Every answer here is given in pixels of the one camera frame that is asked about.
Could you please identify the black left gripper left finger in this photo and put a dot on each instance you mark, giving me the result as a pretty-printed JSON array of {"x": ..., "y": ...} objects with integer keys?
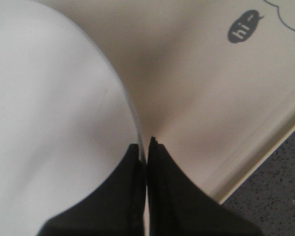
[{"x": 115, "y": 208}]

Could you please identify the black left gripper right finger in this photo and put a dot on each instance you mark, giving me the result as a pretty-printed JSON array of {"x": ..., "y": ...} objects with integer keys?
[{"x": 177, "y": 207}]

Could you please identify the white round plate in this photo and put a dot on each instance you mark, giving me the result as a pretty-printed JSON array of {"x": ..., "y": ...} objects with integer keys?
[{"x": 66, "y": 120}]

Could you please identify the cream rabbit print tray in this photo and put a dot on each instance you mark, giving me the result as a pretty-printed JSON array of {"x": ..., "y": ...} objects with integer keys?
[{"x": 213, "y": 80}]

